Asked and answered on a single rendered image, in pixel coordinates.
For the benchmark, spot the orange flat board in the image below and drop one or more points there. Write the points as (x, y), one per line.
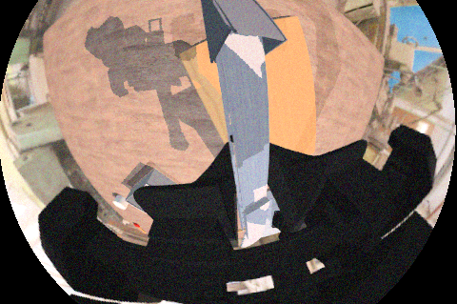
(292, 109)

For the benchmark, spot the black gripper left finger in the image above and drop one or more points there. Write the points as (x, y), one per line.
(213, 194)

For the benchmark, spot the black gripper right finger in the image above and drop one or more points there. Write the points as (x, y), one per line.
(296, 179)

